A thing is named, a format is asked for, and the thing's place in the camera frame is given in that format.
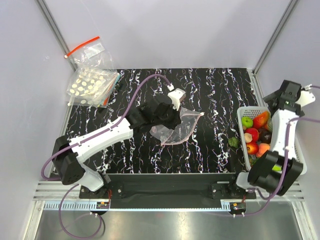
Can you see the green leaf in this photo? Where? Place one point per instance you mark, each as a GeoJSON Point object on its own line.
{"type": "Point", "coordinates": [234, 142]}

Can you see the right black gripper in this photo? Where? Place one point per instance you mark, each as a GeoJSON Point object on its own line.
{"type": "Point", "coordinates": [273, 96]}

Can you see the pink zipper clear bag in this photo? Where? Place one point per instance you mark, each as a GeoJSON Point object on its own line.
{"type": "Point", "coordinates": [182, 131]}

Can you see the green apple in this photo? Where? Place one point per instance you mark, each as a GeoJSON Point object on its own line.
{"type": "Point", "coordinates": [247, 122]}

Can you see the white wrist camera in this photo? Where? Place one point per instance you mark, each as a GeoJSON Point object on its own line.
{"type": "Point", "coordinates": [306, 96]}
{"type": "Point", "coordinates": [177, 96]}

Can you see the white plastic basket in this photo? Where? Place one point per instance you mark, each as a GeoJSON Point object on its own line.
{"type": "Point", "coordinates": [297, 155]}

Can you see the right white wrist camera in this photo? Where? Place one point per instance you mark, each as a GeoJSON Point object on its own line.
{"type": "Point", "coordinates": [306, 96]}

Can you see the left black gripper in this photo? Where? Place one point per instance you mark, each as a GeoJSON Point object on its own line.
{"type": "Point", "coordinates": [176, 121]}

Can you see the green watermelon toy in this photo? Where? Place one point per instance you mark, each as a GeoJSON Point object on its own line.
{"type": "Point", "coordinates": [277, 168]}

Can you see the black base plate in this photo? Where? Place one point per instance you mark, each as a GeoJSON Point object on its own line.
{"type": "Point", "coordinates": [165, 191]}

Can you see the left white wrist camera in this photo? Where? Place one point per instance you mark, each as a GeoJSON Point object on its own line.
{"type": "Point", "coordinates": [177, 96]}

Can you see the red zipper clear bag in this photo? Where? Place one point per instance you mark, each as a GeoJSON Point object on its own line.
{"type": "Point", "coordinates": [91, 53]}

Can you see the red orange mango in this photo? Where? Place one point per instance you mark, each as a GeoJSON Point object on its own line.
{"type": "Point", "coordinates": [261, 120]}

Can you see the dark purple fruit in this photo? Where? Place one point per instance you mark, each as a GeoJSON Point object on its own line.
{"type": "Point", "coordinates": [265, 136]}

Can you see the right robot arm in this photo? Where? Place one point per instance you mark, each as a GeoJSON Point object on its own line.
{"type": "Point", "coordinates": [261, 175]}

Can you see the red apple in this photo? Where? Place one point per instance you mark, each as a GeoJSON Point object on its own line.
{"type": "Point", "coordinates": [251, 135]}
{"type": "Point", "coordinates": [252, 148]}

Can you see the dotted clear bag stack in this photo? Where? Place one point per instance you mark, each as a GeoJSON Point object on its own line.
{"type": "Point", "coordinates": [92, 86]}

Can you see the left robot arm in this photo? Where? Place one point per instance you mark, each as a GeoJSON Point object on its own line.
{"type": "Point", "coordinates": [70, 155]}

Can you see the peach fruit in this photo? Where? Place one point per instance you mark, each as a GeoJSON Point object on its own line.
{"type": "Point", "coordinates": [262, 148]}

